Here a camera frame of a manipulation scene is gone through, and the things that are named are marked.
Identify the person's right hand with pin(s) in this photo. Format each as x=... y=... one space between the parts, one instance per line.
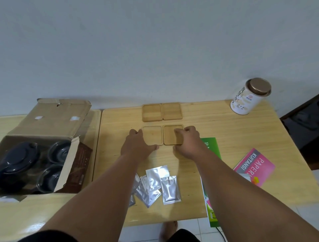
x=192 y=144

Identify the person's left hand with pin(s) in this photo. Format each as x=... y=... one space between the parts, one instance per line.
x=135 y=148

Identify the person's right thumb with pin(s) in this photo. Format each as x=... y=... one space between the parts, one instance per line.
x=178 y=148

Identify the person's left thumb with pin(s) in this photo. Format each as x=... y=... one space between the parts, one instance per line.
x=153 y=147

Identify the square wooden coaster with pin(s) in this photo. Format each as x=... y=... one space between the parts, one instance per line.
x=152 y=112
x=170 y=136
x=172 y=111
x=153 y=137

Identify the person's left forearm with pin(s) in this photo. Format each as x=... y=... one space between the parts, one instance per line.
x=99 y=197

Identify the person's right forearm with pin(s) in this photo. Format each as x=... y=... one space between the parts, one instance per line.
x=239 y=197

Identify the silver foil pouch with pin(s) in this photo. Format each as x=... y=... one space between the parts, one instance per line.
x=148 y=195
x=136 y=182
x=170 y=190
x=131 y=200
x=157 y=175

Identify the green paper pad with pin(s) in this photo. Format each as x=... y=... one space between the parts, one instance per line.
x=211 y=148

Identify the brown printed packet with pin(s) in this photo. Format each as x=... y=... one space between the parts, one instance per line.
x=78 y=167

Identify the pink receipt book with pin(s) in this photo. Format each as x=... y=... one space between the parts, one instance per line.
x=256 y=165

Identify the person's bare foot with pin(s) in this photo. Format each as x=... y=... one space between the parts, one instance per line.
x=169 y=230

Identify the white tin with bronze lid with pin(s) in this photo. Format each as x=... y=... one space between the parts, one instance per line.
x=245 y=99

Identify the black shorts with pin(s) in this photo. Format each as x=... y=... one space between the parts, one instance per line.
x=184 y=236

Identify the small black plastic bowl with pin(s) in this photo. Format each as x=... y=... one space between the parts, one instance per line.
x=49 y=178
x=59 y=152

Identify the open cardboard box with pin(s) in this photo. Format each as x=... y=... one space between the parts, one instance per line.
x=49 y=119

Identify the black shirt sleeve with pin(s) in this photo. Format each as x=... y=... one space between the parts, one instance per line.
x=42 y=236

